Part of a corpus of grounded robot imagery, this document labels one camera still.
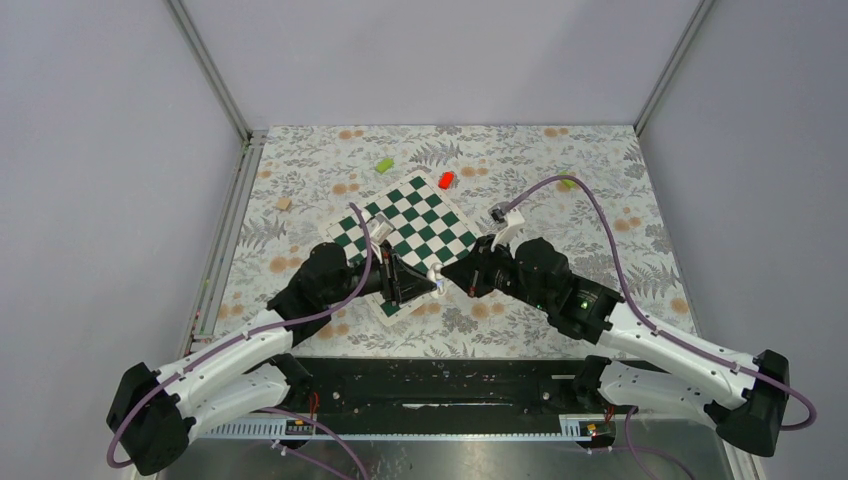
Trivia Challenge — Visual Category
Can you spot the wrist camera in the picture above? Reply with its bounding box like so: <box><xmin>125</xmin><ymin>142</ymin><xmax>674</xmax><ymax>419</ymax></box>
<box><xmin>489</xmin><ymin>205</ymin><xmax>525</xmax><ymax>251</ymax></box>
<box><xmin>366</xmin><ymin>213</ymin><xmax>395</xmax><ymax>246</ymax></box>

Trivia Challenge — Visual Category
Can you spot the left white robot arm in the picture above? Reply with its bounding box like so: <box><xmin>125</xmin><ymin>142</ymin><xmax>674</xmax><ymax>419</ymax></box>
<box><xmin>107</xmin><ymin>242</ymin><xmax>442</xmax><ymax>475</ymax></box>

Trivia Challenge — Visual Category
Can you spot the green block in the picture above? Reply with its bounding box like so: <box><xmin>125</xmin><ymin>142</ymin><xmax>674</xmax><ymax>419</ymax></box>
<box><xmin>375</xmin><ymin>157</ymin><xmax>394</xmax><ymax>174</ymax></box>
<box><xmin>559</xmin><ymin>171</ymin><xmax>577</xmax><ymax>189</ymax></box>

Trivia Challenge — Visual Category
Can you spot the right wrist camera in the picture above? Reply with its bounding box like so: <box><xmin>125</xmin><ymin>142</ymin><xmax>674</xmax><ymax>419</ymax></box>
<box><xmin>489</xmin><ymin>205</ymin><xmax>525</xmax><ymax>251</ymax></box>

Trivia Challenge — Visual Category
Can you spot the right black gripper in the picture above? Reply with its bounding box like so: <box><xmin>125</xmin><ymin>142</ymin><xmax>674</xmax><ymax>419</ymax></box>
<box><xmin>441</xmin><ymin>234</ymin><xmax>553</xmax><ymax>312</ymax></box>

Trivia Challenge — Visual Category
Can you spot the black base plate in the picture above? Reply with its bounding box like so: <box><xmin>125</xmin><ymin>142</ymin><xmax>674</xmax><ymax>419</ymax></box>
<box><xmin>278</xmin><ymin>358</ymin><xmax>630</xmax><ymax>437</ymax></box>

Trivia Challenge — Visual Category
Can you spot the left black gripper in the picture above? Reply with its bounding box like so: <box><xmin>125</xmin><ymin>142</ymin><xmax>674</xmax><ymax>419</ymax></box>
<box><xmin>324</xmin><ymin>241</ymin><xmax>437</xmax><ymax>306</ymax></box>

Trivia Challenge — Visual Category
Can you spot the floral patterned table mat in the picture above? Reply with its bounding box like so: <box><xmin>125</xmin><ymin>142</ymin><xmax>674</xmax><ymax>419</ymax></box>
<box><xmin>209</xmin><ymin>125</ymin><xmax>697</xmax><ymax>359</ymax></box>

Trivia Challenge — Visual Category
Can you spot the red block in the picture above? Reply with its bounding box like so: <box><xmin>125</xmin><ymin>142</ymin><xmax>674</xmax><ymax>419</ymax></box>
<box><xmin>438</xmin><ymin>171</ymin><xmax>455</xmax><ymax>190</ymax></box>

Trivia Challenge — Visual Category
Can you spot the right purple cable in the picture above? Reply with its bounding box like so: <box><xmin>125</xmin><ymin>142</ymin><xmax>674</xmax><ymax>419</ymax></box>
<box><xmin>503</xmin><ymin>174</ymin><xmax>817</xmax><ymax>480</ymax></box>

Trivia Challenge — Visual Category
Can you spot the white earbud case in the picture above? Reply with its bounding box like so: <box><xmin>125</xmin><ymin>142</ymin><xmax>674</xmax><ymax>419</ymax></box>
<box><xmin>426</xmin><ymin>262</ymin><xmax>446</xmax><ymax>298</ymax></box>

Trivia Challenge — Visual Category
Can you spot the green block right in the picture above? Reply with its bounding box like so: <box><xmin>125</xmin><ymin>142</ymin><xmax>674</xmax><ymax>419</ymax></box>
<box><xmin>559</xmin><ymin>171</ymin><xmax>577</xmax><ymax>189</ymax></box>

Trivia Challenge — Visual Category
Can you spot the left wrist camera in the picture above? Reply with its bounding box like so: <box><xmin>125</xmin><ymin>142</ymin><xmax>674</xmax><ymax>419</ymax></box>
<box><xmin>366</xmin><ymin>213</ymin><xmax>395</xmax><ymax>246</ymax></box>

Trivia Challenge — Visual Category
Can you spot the small wooden cube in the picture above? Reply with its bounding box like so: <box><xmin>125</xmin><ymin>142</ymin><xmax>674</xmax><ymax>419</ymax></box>
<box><xmin>275</xmin><ymin>197</ymin><xmax>292</xmax><ymax>212</ymax></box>

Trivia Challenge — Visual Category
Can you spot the white slotted cable duct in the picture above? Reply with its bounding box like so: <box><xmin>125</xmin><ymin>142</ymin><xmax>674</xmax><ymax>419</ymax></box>
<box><xmin>198</xmin><ymin>415</ymin><xmax>598</xmax><ymax>441</ymax></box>

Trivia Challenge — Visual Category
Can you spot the green block left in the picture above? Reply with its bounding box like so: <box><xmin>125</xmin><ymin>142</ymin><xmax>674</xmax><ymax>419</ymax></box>
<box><xmin>375</xmin><ymin>157</ymin><xmax>394</xmax><ymax>174</ymax></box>

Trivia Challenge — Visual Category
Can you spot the green white chessboard mat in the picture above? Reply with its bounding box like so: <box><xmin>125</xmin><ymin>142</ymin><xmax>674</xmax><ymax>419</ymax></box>
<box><xmin>318</xmin><ymin>170</ymin><xmax>481</xmax><ymax>326</ymax></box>

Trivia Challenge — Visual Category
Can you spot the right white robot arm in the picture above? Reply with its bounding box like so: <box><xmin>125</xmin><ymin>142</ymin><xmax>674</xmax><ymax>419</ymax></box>
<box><xmin>427</xmin><ymin>236</ymin><xmax>788</xmax><ymax>457</ymax></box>

